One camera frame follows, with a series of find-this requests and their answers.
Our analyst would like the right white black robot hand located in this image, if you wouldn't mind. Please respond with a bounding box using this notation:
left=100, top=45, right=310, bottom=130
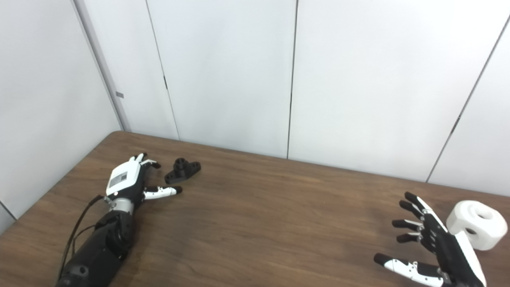
left=373, top=192, right=487, bottom=287

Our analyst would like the black flanged holder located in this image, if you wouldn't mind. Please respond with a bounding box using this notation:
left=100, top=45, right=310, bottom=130
left=165, top=158, right=202, bottom=185

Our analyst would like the round white plastic piece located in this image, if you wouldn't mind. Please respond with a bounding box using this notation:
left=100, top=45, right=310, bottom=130
left=446, top=200, right=508, bottom=251

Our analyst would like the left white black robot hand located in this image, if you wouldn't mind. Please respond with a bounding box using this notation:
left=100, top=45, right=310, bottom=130
left=104, top=153, right=183, bottom=214

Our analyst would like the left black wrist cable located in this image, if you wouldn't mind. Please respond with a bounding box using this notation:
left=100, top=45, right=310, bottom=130
left=57, top=194, right=109, bottom=280

